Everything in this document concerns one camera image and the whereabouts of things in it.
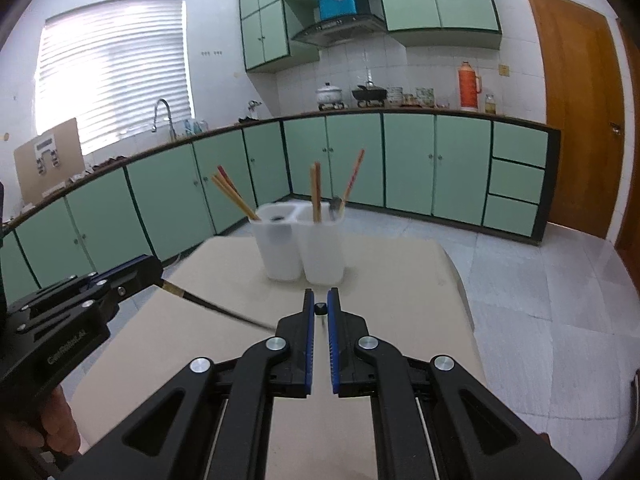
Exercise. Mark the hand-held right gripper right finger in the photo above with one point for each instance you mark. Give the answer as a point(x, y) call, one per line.
point(334, 345)

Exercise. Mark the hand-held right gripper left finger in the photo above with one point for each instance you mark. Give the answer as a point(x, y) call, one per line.
point(310, 345)

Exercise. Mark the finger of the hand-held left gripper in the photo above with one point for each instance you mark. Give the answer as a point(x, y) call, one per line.
point(130, 269)
point(135, 290)

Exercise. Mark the white two-compartment utensil holder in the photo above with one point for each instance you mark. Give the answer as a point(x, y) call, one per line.
point(320, 255)

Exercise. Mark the wooden chopstick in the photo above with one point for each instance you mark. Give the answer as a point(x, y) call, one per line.
point(318, 190)
point(235, 199)
point(314, 190)
point(240, 197)

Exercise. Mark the red patterned chopstick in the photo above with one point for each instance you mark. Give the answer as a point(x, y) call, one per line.
point(354, 175)

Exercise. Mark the person's left hand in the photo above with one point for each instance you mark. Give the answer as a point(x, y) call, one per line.
point(60, 425)

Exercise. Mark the cardboard box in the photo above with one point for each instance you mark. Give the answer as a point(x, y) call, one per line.
point(47, 160)

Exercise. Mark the metal kitchen faucet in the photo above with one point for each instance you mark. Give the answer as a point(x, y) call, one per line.
point(170, 120)

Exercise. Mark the small glass bottles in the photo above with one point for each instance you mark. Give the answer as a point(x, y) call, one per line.
point(196, 127)

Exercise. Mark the white window blinds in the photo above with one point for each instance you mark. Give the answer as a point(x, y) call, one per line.
point(115, 70)

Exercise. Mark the green kitchen base cabinets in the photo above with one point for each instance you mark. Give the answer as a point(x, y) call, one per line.
point(410, 160)

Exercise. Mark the gas stove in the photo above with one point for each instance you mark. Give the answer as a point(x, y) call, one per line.
point(350, 105)

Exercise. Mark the white cooking pot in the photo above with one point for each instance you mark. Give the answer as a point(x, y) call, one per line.
point(329, 94)

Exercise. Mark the black wok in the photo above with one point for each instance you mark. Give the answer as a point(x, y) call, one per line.
point(370, 93)

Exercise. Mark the stacked glass bowls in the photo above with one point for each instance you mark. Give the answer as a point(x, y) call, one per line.
point(395, 96)

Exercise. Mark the glass container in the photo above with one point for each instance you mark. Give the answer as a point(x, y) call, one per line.
point(425, 97)

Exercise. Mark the glass jar with yellow contents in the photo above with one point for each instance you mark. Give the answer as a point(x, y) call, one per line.
point(489, 105)

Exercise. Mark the orange thermos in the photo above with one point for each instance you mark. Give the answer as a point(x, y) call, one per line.
point(469, 87)

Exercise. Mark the range hood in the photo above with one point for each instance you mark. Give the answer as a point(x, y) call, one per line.
point(340, 30)

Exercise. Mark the wooden door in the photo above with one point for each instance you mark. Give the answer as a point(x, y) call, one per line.
point(575, 120)
point(631, 160)

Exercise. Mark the blue box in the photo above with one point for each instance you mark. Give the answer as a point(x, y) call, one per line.
point(338, 2)

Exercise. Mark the wall hooks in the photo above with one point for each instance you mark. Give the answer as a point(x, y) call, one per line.
point(211, 53)

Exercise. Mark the green wall cabinet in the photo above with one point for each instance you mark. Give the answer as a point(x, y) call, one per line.
point(265, 35)
point(435, 0)

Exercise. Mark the wall switch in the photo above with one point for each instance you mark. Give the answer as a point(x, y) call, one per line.
point(505, 70)

